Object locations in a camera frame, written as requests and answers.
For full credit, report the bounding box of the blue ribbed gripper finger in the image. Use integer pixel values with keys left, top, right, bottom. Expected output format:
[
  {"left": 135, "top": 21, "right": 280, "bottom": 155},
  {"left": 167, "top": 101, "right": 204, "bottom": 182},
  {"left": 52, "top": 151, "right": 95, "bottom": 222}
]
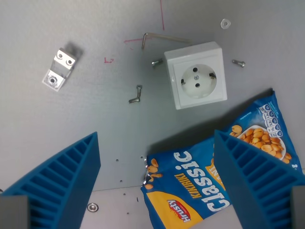
[
  {"left": 213, "top": 129, "right": 305, "bottom": 229},
  {"left": 0, "top": 131, "right": 101, "bottom": 229}
]

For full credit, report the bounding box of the white electrical wall socket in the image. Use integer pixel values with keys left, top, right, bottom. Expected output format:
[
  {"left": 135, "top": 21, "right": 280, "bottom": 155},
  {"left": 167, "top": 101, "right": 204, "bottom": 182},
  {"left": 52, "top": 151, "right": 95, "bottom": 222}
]
[{"left": 163, "top": 41, "right": 228, "bottom": 110}]

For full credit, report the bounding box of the blue peanut snack bag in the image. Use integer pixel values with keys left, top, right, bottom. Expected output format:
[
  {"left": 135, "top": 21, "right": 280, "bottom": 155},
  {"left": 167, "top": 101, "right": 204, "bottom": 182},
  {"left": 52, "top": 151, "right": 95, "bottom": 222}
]
[{"left": 140, "top": 88, "right": 300, "bottom": 229}]

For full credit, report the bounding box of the metal hex allen key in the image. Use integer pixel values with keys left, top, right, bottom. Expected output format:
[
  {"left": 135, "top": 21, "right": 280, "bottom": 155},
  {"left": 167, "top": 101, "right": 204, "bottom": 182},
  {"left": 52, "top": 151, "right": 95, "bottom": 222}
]
[{"left": 141, "top": 32, "right": 192, "bottom": 50}]

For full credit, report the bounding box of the aluminium mounting bracket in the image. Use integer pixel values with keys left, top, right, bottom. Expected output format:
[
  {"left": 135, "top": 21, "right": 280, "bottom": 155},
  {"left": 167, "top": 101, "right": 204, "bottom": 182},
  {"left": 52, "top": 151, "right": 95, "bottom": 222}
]
[{"left": 41, "top": 47, "right": 81, "bottom": 93}]

